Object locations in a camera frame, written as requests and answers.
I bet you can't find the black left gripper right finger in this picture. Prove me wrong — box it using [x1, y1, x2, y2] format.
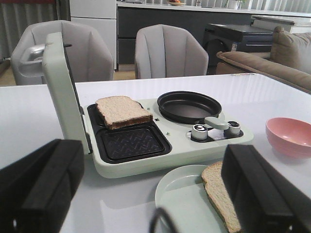
[221, 145, 311, 233]

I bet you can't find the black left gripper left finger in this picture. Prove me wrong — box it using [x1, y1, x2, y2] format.
[0, 139, 84, 233]

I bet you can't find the white bread slice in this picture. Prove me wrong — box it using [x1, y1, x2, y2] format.
[95, 96, 153, 130]
[201, 161, 242, 233]

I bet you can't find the pink plastic bowl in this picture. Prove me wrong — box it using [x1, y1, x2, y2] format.
[266, 117, 311, 159]

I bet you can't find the mint green breakfast maker base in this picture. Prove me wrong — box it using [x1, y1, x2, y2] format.
[84, 99, 254, 178]

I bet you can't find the right silver control knob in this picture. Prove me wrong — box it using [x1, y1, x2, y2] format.
[228, 121, 241, 135]

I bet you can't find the silver control knob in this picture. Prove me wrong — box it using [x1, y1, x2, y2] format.
[228, 121, 241, 135]
[191, 124, 208, 140]

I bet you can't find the mint green round plate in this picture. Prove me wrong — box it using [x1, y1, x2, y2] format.
[155, 165, 227, 233]

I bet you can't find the left silver control knob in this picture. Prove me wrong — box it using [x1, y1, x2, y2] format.
[191, 124, 208, 140]

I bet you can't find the black round frying pan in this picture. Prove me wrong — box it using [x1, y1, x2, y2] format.
[157, 91, 222, 125]

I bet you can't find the beige sofa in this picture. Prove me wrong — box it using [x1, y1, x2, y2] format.
[216, 26, 311, 94]

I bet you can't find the left grey upholstered chair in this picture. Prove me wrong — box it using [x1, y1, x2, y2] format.
[11, 20, 114, 85]

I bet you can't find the grey upholstered chair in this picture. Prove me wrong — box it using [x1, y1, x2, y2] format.
[11, 20, 114, 85]
[135, 24, 209, 79]

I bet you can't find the dark washing machine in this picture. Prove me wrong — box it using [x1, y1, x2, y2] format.
[203, 24, 273, 74]

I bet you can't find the right grey upholstered chair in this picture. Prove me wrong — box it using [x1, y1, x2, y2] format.
[135, 24, 209, 79]

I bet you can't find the white refrigerator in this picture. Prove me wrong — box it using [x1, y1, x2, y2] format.
[69, 0, 117, 69]

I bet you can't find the dark grey kitchen counter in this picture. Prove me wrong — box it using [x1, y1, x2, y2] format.
[116, 1, 311, 71]

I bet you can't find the fruit plate on counter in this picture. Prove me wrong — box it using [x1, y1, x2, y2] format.
[167, 0, 186, 6]

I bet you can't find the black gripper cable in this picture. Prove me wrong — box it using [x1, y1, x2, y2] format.
[150, 206, 180, 233]

